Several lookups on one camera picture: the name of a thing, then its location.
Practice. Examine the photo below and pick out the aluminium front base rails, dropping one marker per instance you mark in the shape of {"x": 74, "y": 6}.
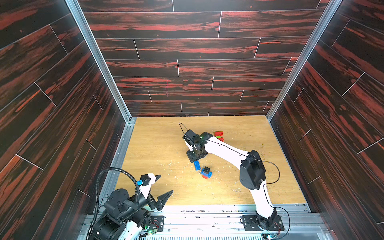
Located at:
{"x": 222, "y": 222}

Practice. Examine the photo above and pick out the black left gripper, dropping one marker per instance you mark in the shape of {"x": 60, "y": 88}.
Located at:
{"x": 161, "y": 201}

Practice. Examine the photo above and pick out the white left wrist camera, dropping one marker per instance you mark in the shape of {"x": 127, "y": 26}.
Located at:
{"x": 146, "y": 181}

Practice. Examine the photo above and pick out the aluminium frame rail left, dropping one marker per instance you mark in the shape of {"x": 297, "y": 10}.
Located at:
{"x": 91, "y": 42}

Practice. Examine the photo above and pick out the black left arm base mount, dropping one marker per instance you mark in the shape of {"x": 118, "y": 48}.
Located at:
{"x": 156, "y": 224}

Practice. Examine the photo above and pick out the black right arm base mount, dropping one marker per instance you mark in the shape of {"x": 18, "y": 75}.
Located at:
{"x": 259, "y": 223}

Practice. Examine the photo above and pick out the aluminium frame rail right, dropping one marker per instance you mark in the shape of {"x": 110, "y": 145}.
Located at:
{"x": 324, "y": 21}

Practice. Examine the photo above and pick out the black square brick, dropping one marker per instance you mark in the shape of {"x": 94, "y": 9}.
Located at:
{"x": 206, "y": 170}

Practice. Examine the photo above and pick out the blue long brick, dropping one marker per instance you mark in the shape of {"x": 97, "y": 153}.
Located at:
{"x": 206, "y": 175}
{"x": 197, "y": 165}

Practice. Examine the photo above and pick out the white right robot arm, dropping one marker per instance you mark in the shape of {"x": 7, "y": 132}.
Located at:
{"x": 252, "y": 172}

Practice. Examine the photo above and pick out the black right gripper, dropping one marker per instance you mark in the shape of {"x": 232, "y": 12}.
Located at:
{"x": 195, "y": 151}

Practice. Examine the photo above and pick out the aluminium frame rail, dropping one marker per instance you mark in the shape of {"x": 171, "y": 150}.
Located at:
{"x": 324, "y": 21}
{"x": 91, "y": 42}

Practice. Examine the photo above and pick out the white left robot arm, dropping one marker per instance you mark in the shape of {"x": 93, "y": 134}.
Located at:
{"x": 124, "y": 216}

